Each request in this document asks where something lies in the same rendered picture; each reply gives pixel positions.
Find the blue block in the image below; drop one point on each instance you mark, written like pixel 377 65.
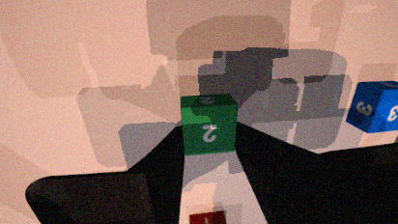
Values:
pixel 375 106

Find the red block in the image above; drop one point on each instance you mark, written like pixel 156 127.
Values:
pixel 207 218

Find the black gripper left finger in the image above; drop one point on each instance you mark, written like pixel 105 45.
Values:
pixel 150 191

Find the green block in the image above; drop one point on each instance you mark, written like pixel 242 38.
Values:
pixel 209 124

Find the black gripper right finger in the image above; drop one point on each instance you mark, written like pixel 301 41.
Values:
pixel 295 186

